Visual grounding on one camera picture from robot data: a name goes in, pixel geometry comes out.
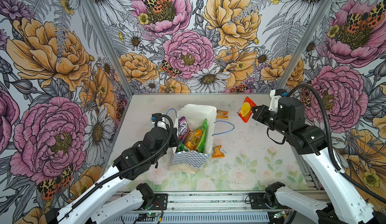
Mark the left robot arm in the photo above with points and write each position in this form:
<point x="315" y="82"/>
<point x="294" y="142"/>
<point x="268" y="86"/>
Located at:
<point x="94" y="206"/>

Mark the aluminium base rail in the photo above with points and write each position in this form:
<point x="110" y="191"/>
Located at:
<point x="212" y="208"/>

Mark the green Lays chips bag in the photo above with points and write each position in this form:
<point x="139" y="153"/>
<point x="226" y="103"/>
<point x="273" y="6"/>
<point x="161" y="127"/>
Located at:
<point x="201" y="144"/>

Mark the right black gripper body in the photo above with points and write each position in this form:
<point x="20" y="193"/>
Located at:
<point x="270" y="118"/>

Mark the small orange snack packet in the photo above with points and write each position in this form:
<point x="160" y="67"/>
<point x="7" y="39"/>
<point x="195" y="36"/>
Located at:
<point x="217" y="154"/>

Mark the checkered paper bag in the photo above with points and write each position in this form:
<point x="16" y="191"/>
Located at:
<point x="192" y="161"/>

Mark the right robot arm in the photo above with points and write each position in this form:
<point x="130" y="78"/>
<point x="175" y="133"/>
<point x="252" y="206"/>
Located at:
<point x="286" y="115"/>

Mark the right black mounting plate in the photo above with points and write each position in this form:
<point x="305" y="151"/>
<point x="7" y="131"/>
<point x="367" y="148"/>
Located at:
<point x="257" y="201"/>

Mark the purple candy bag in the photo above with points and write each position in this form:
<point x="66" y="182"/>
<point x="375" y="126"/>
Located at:
<point x="183" y="129"/>

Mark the orange biscuit packet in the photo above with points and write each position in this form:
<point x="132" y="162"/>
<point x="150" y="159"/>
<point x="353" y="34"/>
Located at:
<point x="222" y="114"/>

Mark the small red orange packet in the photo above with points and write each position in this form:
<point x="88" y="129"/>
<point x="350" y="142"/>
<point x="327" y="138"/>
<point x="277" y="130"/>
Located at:
<point x="245" y="110"/>

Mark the yellow mango candy bag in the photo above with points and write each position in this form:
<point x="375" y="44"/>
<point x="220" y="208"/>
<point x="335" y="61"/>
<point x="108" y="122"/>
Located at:
<point x="192" y="139"/>

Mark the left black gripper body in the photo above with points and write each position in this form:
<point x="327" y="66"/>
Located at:
<point x="175" y="143"/>

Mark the black mounting plate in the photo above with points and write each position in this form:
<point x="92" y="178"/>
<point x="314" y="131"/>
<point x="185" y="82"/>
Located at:
<point x="156" y="202"/>
<point x="257" y="201"/>

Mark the green rainbow snack bag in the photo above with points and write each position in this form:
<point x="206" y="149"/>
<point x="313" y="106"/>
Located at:
<point x="182" y="148"/>

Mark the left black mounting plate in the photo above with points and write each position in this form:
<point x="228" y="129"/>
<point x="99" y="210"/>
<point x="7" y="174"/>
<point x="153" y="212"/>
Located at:
<point x="156" y="202"/>

